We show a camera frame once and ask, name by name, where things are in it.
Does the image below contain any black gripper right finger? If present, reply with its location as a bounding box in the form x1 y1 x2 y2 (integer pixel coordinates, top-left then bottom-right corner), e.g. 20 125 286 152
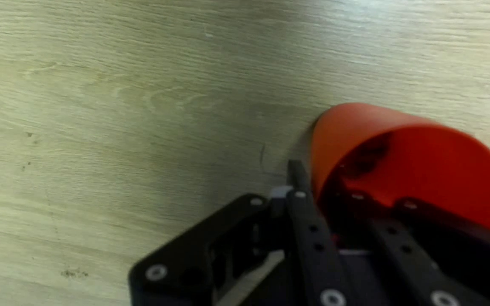
340 191 462 306

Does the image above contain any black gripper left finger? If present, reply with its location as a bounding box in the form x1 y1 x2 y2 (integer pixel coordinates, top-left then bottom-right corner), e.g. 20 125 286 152
286 159 354 306

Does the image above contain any orange plastic cup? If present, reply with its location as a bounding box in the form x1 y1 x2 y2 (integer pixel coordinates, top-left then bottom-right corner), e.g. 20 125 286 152
309 103 490 235

